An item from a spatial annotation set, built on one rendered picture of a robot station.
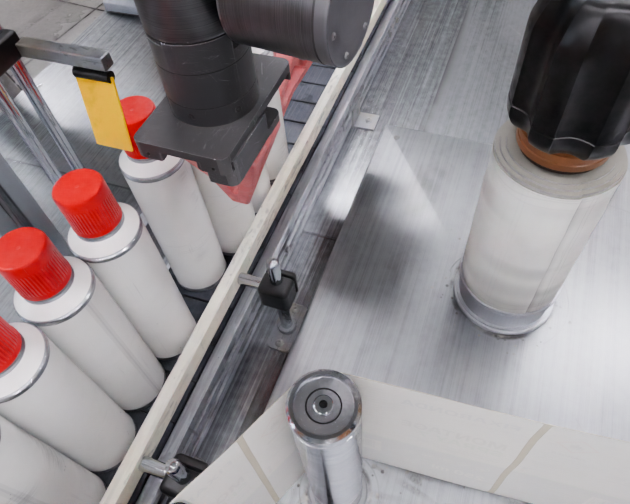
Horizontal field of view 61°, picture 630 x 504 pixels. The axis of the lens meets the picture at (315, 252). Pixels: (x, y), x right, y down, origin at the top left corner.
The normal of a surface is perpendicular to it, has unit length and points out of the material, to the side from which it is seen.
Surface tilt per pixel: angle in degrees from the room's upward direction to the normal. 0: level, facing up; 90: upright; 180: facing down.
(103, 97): 78
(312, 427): 0
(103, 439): 90
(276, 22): 86
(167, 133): 0
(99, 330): 90
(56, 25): 0
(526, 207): 90
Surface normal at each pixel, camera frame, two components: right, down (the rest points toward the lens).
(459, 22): -0.07, -0.59
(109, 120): -0.35, 0.64
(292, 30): -0.44, 0.77
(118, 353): 0.78, 0.47
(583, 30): -0.65, 0.29
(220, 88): 0.37, 0.74
